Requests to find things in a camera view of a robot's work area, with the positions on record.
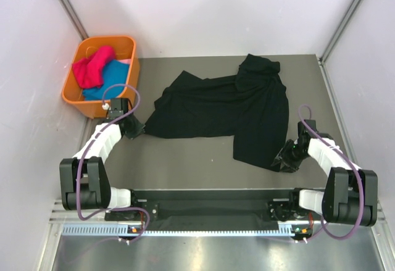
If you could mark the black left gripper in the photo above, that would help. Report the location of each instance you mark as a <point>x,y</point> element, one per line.
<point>138,129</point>

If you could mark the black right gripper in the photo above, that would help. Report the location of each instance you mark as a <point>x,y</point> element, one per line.
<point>284,157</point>

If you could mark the black t shirt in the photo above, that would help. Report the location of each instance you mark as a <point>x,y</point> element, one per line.
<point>250,106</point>

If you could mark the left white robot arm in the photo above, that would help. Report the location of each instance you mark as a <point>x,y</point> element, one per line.
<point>83,178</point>

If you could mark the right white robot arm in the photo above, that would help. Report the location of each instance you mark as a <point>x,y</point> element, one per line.
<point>350,193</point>

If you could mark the blue t shirt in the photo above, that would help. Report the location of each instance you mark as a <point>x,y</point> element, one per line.
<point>114,72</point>

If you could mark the light pink cloth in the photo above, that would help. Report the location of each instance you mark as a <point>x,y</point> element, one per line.
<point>125,61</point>

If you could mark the orange plastic bin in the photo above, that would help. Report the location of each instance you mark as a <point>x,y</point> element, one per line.
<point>125,48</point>

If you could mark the pink t shirt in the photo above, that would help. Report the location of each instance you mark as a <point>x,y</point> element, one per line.
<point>88,70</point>

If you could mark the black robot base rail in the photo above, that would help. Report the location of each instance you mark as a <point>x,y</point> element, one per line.
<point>248,209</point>

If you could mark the white slotted cable duct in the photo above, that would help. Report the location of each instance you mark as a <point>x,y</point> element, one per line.
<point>126,230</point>

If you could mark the left aluminium frame post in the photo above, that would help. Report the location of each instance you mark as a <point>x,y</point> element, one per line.
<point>74,18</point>

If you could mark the aluminium frame post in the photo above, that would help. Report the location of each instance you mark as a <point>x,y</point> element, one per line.
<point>74,18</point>
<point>340,29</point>

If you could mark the right aluminium frame post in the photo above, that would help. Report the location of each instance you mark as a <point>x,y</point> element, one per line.
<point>340,29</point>

